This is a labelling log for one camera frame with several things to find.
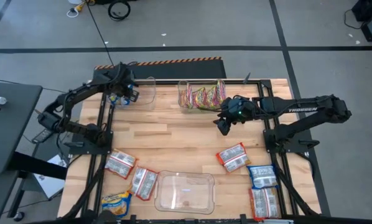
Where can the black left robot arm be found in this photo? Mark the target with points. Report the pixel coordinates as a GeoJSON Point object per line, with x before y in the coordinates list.
{"type": "Point", "coordinates": [77, 93]}

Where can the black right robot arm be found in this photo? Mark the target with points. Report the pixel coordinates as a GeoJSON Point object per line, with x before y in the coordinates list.
{"type": "Point", "coordinates": [301, 109]}

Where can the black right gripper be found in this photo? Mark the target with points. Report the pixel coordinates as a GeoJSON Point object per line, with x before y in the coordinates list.
{"type": "Point", "coordinates": [239, 109]}

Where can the black hazard-striped floor mat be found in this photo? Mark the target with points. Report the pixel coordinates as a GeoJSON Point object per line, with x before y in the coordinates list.
{"type": "Point", "coordinates": [173, 71]}

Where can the green Maruchan noodle pack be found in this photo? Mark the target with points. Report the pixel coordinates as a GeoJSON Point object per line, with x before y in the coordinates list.
{"type": "Point", "coordinates": [186, 98]}
{"type": "Point", "coordinates": [200, 98]}
{"type": "Point", "coordinates": [221, 91]}
{"type": "Point", "coordinates": [212, 96]}

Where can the black power adapter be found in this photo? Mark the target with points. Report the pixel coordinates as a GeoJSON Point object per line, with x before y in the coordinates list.
{"type": "Point", "coordinates": [42, 136]}

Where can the dark grey desk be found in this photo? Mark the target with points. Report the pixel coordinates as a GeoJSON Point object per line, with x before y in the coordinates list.
{"type": "Point", "coordinates": [8, 130]}

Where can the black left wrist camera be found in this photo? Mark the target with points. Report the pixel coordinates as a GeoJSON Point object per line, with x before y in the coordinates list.
{"type": "Point", "coordinates": [133, 96]}

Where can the grey box with white label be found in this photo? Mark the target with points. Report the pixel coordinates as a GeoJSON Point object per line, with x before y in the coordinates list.
{"type": "Point", "coordinates": [49, 186]}

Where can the clear plastic bin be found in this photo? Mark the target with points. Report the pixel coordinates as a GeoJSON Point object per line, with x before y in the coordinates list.
{"type": "Point", "coordinates": [184, 193]}
{"type": "Point", "coordinates": [204, 110]}
{"type": "Point", "coordinates": [145, 99]}

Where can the orange Maruchan noodle pack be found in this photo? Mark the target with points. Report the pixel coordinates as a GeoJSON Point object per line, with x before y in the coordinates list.
{"type": "Point", "coordinates": [234, 157]}
{"type": "Point", "coordinates": [264, 203]}
{"type": "Point", "coordinates": [144, 183]}
{"type": "Point", "coordinates": [120, 164]}

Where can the black aluminium rig frame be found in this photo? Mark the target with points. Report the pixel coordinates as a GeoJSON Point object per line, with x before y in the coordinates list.
{"type": "Point", "coordinates": [167, 81]}

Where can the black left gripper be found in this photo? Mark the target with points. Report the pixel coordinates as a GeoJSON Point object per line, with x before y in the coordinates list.
{"type": "Point", "coordinates": [120, 79]}

